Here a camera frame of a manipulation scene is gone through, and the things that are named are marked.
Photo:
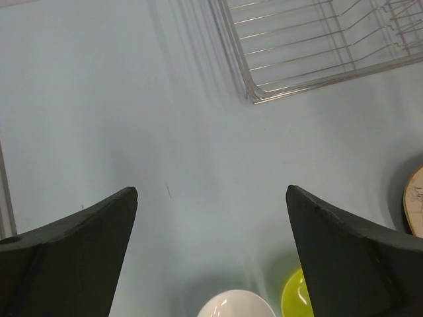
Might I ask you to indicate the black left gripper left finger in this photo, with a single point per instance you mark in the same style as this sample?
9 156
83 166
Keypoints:
69 267

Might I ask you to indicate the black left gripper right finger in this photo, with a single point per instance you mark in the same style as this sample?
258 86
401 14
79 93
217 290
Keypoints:
352 266

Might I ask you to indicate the lime green bowl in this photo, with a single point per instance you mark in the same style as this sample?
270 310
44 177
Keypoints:
295 300

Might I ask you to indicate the white bowl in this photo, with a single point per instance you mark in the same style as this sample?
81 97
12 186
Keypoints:
236 303

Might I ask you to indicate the metal wire dish rack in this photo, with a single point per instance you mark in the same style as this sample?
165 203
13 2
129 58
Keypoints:
283 48

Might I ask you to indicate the beige bird pattern plate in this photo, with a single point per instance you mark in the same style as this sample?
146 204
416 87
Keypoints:
412 202

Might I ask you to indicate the aluminium frame post left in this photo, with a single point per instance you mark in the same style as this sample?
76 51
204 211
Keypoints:
8 224

